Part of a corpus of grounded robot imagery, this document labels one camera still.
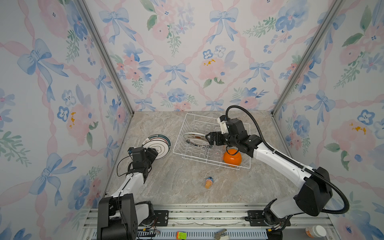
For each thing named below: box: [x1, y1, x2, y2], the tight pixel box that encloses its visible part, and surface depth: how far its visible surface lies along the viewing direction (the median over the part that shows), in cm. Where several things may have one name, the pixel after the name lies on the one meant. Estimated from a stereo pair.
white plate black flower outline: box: [141, 134, 172, 160], surface depth 102 cm
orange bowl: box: [223, 148, 242, 167], surface depth 90 cm
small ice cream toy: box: [205, 176, 214, 189], surface depth 85 cm
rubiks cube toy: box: [176, 231, 187, 240], surface depth 69 cm
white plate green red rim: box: [141, 134, 172, 160], surface depth 102 cm
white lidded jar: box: [305, 225, 327, 238], surface depth 67 cm
